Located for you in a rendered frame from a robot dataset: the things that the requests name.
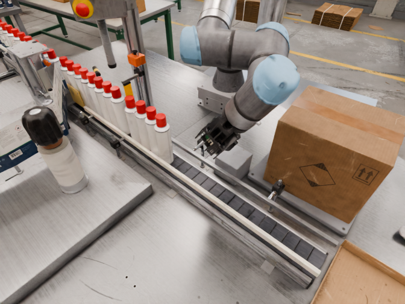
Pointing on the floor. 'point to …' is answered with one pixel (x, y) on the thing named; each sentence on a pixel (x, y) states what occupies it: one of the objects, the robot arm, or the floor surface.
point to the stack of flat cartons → (248, 10)
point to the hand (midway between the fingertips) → (208, 147)
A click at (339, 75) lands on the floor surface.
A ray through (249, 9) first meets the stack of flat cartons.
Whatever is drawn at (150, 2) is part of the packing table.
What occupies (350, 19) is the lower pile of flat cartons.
